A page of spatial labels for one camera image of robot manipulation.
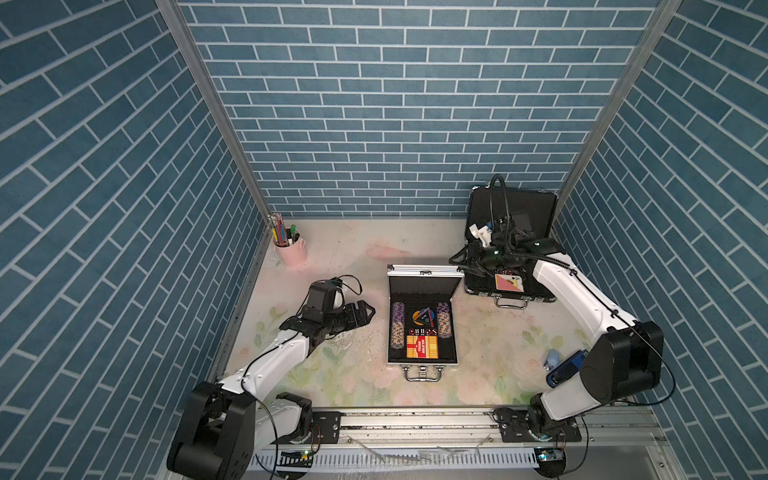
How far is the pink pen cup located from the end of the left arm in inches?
14.5

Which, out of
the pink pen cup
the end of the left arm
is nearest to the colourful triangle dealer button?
the end of the left arm

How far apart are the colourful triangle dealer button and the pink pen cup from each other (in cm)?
45
